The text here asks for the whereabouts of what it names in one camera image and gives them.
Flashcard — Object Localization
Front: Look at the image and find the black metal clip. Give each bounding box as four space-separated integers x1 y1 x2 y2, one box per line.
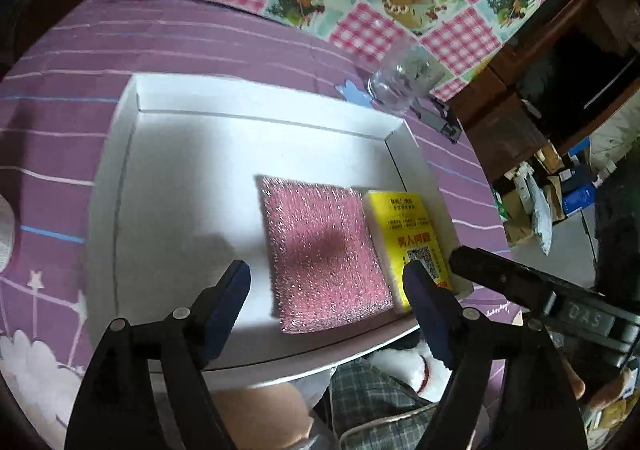
417 97 463 145

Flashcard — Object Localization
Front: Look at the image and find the pile of cartons and bags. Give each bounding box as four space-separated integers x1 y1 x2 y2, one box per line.
492 140 616 255

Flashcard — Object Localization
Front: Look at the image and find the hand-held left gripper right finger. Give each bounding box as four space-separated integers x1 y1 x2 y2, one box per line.
402 260 588 450

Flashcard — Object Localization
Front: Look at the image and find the brown wooden cabinet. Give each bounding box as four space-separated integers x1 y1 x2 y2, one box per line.
447 0 640 185

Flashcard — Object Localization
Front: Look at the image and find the grey plaid fabric pouch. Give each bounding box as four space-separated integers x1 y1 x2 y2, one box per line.
320 357 446 450

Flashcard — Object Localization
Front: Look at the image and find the person's right hand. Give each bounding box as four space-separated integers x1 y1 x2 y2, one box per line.
564 355 635 403

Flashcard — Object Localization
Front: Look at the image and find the pink glitter scouring sponge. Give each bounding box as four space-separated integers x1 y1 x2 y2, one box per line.
255 175 396 335

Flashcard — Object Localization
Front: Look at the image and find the yellow label sponge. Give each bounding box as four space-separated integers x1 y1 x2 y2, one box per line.
362 190 455 313

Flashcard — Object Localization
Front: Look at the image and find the clear drinking glass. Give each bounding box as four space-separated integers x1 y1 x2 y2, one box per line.
367 37 446 115

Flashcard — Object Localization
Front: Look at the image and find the white plush toy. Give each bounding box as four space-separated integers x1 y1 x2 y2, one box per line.
370 337 451 403

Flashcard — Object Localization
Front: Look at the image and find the white cardboard box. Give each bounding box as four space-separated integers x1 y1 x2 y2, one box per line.
85 74 475 388

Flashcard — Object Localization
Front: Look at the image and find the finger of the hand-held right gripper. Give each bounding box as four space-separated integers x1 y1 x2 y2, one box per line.
448 245 608 318

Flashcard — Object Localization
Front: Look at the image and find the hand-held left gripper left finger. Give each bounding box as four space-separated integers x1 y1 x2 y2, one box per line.
64 259 252 450

